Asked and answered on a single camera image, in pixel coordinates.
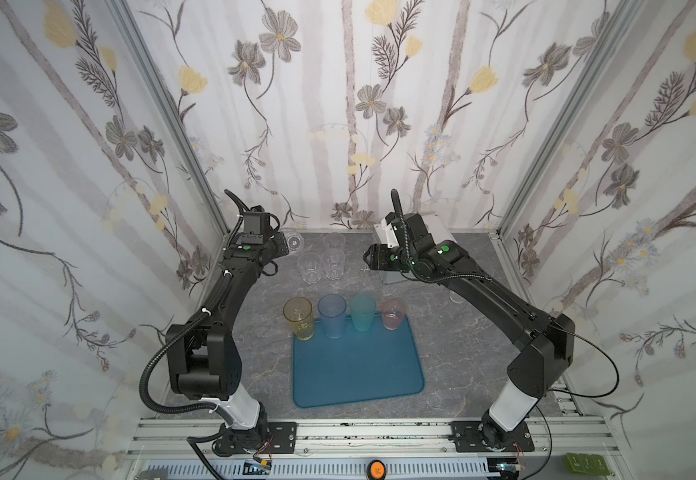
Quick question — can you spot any clear faceted glass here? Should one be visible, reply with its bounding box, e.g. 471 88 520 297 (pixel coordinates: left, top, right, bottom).
282 228 305 255
298 252 322 285
322 233 346 280

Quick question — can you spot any pink plastic cup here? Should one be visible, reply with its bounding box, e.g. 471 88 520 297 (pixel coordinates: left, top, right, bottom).
381 299 407 331

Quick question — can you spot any teal plastic cup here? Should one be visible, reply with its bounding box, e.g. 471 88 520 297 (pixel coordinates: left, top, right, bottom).
350 293 376 332

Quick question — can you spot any yellow plastic cup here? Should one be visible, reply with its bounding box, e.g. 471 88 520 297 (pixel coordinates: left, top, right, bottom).
283 297 315 341

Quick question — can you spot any blue plastic cup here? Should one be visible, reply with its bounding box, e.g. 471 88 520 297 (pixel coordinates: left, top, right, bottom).
318 293 348 339

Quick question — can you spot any teal plastic tray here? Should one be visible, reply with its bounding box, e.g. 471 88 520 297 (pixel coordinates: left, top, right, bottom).
292 319 425 408

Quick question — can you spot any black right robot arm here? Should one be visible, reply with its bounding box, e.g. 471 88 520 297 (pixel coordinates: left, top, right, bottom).
364 213 575 433

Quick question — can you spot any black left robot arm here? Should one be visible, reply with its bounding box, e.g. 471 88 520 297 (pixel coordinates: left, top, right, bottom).
158 206 289 431

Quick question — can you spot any silver aluminium first aid case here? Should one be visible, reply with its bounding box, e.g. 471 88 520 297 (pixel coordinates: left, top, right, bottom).
374 214 455 285

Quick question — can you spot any clear glass front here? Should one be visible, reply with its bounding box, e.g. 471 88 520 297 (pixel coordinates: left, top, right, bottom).
449 290 466 305

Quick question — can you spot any orange black knob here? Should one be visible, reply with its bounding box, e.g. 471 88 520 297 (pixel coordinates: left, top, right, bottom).
366 459 388 480

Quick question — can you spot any green circuit board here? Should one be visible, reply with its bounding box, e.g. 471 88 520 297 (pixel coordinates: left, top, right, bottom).
565 453 613 477

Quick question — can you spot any black corrugated cable conduit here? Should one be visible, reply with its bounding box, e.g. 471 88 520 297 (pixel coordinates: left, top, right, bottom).
138 308 229 480

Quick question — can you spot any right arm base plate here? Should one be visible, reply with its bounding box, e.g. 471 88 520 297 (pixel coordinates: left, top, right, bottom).
450 420 535 453

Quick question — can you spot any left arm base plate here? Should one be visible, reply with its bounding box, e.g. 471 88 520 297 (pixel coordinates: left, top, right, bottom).
212 422 298 457

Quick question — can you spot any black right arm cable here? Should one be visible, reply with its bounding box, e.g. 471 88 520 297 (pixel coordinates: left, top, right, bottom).
521 326 620 480

